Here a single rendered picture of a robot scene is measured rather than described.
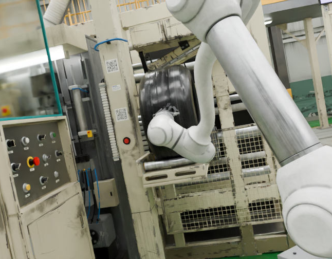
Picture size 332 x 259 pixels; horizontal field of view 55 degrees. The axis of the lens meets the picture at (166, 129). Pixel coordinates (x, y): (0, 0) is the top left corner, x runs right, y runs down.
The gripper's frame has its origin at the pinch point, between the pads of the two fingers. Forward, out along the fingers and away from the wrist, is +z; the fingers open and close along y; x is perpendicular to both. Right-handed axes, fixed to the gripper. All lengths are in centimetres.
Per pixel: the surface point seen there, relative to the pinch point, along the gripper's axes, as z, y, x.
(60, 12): 73, 71, -63
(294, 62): 974, -296, 181
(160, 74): 19.5, 3.5, -14.4
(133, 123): 21.3, 26.1, 11.1
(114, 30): 35, 27, -42
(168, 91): 8.2, -0.3, -6.6
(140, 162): 4.8, 23.4, 29.1
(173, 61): 68, 0, -14
